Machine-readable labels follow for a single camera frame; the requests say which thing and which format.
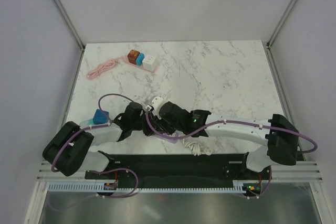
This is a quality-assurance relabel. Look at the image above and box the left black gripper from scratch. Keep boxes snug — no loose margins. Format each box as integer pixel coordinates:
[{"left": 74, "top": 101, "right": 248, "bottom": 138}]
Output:
[{"left": 131, "top": 112, "right": 166, "bottom": 138}]

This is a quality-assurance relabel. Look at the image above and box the blue cube plug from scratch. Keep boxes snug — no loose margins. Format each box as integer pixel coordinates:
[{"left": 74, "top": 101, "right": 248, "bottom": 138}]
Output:
[{"left": 92, "top": 109, "right": 110, "bottom": 125}]

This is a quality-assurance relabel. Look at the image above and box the white cord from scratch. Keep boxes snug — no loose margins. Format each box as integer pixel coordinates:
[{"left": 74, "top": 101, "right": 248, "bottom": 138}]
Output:
[{"left": 183, "top": 140, "right": 213, "bottom": 157}]

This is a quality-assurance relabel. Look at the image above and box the teal power strip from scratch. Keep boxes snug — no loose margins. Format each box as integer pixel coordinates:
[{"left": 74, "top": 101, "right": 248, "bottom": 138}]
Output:
[{"left": 79, "top": 119, "right": 94, "bottom": 129}]

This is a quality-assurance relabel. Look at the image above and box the purple power strip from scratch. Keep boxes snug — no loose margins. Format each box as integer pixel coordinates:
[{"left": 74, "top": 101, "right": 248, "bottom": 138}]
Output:
[{"left": 154, "top": 132, "right": 179, "bottom": 144}]

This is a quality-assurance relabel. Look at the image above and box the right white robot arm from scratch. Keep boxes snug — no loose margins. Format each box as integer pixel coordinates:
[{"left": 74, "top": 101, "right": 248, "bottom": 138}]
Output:
[{"left": 154, "top": 102, "right": 299, "bottom": 179}]

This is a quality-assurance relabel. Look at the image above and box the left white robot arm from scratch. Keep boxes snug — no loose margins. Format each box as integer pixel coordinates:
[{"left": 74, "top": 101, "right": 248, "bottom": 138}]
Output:
[{"left": 42, "top": 102, "right": 153, "bottom": 176}]

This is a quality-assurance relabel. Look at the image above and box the white cube plug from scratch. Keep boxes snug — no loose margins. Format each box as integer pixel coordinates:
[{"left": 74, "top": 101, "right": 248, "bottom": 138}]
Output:
[{"left": 142, "top": 54, "right": 159, "bottom": 71}]

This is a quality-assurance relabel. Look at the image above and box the light blue plug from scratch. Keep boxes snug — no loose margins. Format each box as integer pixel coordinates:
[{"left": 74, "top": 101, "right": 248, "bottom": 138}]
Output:
[{"left": 136, "top": 53, "right": 144, "bottom": 66}]

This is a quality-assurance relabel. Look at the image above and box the brown cube plug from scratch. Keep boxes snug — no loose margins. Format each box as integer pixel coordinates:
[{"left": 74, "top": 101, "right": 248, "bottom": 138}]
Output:
[{"left": 127, "top": 49, "right": 140, "bottom": 65}]

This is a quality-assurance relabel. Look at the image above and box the pink power strip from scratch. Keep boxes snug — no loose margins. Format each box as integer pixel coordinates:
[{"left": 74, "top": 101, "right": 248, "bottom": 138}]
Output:
[{"left": 123, "top": 56, "right": 159, "bottom": 73}]

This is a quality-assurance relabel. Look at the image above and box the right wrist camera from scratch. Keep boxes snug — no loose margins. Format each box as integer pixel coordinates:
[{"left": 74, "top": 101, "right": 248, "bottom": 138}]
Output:
[{"left": 150, "top": 96, "right": 166, "bottom": 114}]

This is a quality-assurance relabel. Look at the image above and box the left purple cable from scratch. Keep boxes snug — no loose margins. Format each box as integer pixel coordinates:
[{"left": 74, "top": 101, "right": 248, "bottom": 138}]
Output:
[{"left": 51, "top": 93, "right": 132, "bottom": 174}]

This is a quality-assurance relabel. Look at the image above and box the pink braided cable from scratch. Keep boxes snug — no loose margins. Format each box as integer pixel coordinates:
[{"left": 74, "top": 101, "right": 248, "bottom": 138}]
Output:
[{"left": 86, "top": 57, "right": 125, "bottom": 81}]

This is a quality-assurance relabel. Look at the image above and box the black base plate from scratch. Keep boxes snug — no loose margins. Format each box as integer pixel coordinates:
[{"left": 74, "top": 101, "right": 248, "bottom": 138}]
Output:
[{"left": 85, "top": 154, "right": 270, "bottom": 188}]

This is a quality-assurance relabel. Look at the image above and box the white cable duct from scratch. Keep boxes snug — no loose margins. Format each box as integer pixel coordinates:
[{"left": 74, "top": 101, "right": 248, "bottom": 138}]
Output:
[{"left": 48, "top": 182, "right": 260, "bottom": 194}]

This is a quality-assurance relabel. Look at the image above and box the aluminium rail bar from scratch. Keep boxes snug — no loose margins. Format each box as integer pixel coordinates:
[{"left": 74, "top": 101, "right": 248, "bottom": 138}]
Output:
[{"left": 37, "top": 161, "right": 322, "bottom": 183}]

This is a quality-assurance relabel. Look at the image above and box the left aluminium frame post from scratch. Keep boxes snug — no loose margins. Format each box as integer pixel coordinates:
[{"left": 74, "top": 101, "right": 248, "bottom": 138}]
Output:
[{"left": 39, "top": 0, "right": 86, "bottom": 51}]

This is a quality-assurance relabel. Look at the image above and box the aluminium frame post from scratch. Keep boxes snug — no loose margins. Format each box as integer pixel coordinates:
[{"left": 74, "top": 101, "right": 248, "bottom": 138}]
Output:
[
  {"left": 39, "top": 0, "right": 86, "bottom": 51},
  {"left": 265, "top": 0, "right": 316, "bottom": 49}
]

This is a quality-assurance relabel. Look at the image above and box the right aluminium frame post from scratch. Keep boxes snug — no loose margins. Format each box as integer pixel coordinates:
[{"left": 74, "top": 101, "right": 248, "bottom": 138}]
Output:
[{"left": 265, "top": 0, "right": 316, "bottom": 49}]

